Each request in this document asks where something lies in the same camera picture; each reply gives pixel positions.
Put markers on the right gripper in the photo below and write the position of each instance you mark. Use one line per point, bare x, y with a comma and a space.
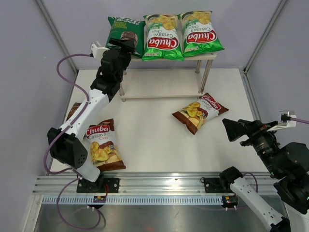
253, 129

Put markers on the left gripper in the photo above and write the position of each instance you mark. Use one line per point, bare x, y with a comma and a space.
127, 47

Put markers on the dark green portrait chips bag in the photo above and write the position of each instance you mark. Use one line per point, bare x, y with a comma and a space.
123, 28

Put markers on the green Chuba bag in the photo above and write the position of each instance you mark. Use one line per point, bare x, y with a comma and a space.
162, 39
199, 36

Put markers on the brown chuba bag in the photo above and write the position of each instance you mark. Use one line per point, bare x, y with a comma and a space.
196, 114
103, 146

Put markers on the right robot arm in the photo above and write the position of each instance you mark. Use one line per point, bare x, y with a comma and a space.
288, 164

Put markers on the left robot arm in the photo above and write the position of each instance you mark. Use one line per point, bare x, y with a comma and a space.
65, 143

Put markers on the dark brown sea salt bag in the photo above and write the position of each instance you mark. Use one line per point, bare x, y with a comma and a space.
73, 110

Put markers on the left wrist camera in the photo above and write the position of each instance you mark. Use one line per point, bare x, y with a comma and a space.
97, 50

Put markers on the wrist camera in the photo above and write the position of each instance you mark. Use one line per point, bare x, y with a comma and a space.
97, 50
285, 121

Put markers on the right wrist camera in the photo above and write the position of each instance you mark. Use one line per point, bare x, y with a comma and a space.
285, 121

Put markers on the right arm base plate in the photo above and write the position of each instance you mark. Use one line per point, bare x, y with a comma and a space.
213, 185

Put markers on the aluminium mounting rail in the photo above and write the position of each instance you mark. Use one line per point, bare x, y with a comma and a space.
134, 183

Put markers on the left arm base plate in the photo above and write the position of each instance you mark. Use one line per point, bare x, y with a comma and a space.
111, 185

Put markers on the slotted cable duct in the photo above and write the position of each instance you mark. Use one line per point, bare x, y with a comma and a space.
134, 200

